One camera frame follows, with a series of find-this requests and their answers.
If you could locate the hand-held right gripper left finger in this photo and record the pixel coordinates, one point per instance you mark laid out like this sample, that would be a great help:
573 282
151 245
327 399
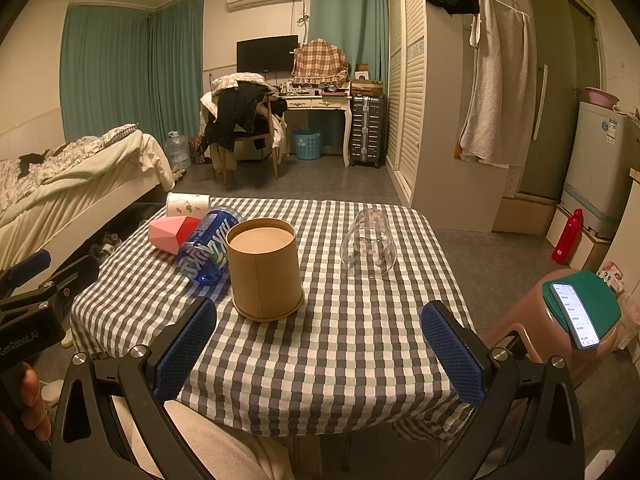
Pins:
186 347

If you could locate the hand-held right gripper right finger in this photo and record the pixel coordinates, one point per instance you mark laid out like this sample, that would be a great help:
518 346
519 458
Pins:
452 352

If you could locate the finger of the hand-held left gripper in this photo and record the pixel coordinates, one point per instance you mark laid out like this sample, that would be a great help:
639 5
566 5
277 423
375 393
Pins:
31 266
77 276

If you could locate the brown paper cup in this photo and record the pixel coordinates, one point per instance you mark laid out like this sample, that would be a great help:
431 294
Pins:
265 275

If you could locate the white printed paper cup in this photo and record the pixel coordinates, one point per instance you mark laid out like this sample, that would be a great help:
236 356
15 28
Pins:
185 205

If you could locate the clear glass cup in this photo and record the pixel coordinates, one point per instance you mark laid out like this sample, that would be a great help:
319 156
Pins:
369 245

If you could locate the person's left hand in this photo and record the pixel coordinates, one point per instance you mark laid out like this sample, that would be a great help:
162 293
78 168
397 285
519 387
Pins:
34 397

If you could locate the pink plastic stool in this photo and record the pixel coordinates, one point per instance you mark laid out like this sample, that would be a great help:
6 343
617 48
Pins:
525 325

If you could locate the bed with cream sheet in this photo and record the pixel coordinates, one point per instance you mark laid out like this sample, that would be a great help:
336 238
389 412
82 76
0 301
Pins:
100 185

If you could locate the blue plastic water bottle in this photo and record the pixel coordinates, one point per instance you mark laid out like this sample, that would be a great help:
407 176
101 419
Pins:
205 252

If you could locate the pink faceted paper box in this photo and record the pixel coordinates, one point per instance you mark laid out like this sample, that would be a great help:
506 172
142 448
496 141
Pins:
167 235

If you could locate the person's white trouser leg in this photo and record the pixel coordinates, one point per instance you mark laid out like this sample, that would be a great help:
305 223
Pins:
220 445

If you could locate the dark cloth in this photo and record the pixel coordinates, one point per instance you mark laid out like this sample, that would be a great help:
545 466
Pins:
31 162

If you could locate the floral quilt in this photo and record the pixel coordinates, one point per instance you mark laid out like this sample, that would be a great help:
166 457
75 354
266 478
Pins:
60 160

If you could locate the grey checked tablecloth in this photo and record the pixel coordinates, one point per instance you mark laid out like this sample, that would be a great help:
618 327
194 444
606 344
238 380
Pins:
330 355

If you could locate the smartphone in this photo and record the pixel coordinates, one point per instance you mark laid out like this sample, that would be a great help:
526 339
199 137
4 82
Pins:
575 315

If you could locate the green cushion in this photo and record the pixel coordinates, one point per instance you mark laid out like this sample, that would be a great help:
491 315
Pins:
597 300

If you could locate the large clear water jug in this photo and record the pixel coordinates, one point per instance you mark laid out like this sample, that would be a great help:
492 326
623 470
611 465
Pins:
179 152

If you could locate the red bottle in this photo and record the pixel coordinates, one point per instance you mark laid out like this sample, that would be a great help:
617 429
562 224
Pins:
567 237

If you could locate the white storage box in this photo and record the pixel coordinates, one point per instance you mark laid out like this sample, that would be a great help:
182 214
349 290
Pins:
592 252

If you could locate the wide teal curtain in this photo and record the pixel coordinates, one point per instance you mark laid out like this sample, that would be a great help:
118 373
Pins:
102 70

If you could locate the wooden chair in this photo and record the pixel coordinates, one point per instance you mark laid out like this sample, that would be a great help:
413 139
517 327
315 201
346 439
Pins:
274 140

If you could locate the black clothes pile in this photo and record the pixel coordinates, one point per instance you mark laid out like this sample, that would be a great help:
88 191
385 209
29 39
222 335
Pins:
235 112

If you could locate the small white fridge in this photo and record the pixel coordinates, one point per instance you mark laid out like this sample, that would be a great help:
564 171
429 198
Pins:
595 170

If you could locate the narrow teal curtain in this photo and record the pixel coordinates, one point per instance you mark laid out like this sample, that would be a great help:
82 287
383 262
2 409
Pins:
175 65

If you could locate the blue laundry basket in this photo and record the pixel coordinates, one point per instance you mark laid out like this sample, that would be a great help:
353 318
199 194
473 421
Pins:
306 144

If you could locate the grey ribbed suitcase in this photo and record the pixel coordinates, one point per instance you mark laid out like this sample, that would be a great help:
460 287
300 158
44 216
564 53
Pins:
366 130

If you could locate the white louvred wardrobe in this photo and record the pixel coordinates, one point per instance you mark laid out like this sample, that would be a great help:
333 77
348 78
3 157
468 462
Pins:
435 110

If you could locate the beige hanging towel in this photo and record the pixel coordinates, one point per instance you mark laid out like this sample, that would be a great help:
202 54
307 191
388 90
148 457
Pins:
495 85

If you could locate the white desk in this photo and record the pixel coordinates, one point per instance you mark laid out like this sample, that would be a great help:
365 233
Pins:
320 105

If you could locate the brown cardboard box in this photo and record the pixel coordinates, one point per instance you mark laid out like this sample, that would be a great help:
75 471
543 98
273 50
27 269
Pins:
367 87

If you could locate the black flat screen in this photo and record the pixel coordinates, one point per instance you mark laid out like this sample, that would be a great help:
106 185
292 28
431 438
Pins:
267 54

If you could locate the pink plastic basin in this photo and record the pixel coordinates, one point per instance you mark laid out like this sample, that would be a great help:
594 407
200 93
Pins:
600 97

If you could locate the frosted glass door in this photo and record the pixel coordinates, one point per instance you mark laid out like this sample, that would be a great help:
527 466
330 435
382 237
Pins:
555 60

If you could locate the plaid cloth cover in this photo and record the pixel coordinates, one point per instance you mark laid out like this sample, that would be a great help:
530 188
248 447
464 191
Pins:
320 62

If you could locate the tall teal curtain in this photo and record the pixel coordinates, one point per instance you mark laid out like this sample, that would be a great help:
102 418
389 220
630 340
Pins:
370 20

